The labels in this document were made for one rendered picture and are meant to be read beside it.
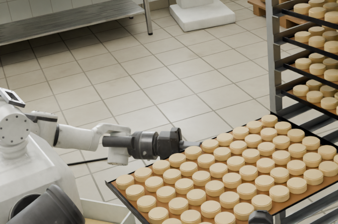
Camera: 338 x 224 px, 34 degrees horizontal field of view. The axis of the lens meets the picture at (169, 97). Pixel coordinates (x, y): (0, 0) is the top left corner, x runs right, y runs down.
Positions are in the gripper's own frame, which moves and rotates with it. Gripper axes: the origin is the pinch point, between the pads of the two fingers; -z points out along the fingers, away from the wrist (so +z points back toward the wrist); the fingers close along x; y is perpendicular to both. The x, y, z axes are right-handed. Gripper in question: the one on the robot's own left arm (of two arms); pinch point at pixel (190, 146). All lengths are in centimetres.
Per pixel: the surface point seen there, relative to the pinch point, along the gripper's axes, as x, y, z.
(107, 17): -58, 304, 148
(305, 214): -48, 32, -32
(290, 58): 16.4, 29.1, -28.7
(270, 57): 18.2, 25.4, -22.7
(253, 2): -70, 370, 26
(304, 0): 34, 33, -33
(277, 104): 1.6, 25.0, -24.2
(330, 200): -48, 41, -42
